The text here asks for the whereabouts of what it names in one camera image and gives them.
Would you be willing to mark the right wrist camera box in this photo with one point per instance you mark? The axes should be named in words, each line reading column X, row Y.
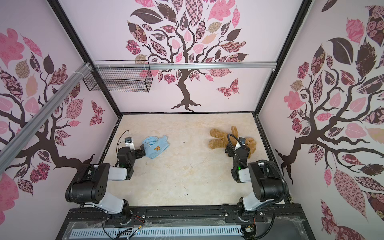
column 240, row 143

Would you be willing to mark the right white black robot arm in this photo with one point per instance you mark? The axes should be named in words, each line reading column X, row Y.
column 268, row 184

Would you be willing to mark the light blue bear shirt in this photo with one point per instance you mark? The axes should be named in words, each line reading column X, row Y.
column 154, row 146

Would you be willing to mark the horizontal aluminium rail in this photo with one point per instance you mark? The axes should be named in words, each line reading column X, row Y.
column 186, row 66

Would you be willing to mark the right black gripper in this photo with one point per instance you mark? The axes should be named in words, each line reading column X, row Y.
column 243, row 148

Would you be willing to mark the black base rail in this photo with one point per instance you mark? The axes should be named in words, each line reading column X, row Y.
column 154, row 215

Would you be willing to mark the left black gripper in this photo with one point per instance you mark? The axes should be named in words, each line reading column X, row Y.
column 141, row 151

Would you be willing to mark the black wire basket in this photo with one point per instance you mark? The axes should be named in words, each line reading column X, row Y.
column 136, row 78

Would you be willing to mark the white slotted cable duct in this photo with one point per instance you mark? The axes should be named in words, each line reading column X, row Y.
column 155, row 232

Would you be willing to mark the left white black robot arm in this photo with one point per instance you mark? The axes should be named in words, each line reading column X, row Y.
column 89, row 185

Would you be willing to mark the diagonal aluminium rail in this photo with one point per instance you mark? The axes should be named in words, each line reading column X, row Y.
column 11, row 150

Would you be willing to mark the brown teddy bear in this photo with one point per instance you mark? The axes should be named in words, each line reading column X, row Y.
column 221, row 141

